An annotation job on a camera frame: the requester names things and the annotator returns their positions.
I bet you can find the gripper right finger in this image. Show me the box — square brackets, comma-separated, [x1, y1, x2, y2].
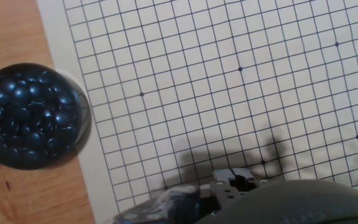
[232, 167, 270, 191]

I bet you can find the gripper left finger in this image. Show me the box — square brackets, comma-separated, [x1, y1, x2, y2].
[211, 169, 241, 212]

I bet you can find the beige grid Go board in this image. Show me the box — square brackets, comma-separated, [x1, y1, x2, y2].
[35, 0, 358, 223]

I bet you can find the black round stone bowl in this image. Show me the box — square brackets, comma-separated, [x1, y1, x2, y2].
[0, 63, 92, 171]

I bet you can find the black Go stone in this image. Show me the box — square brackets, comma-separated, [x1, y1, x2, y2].
[38, 71, 55, 85]
[57, 91, 76, 107]
[29, 83, 45, 99]
[0, 89, 11, 106]
[13, 86, 32, 103]
[1, 77, 18, 93]

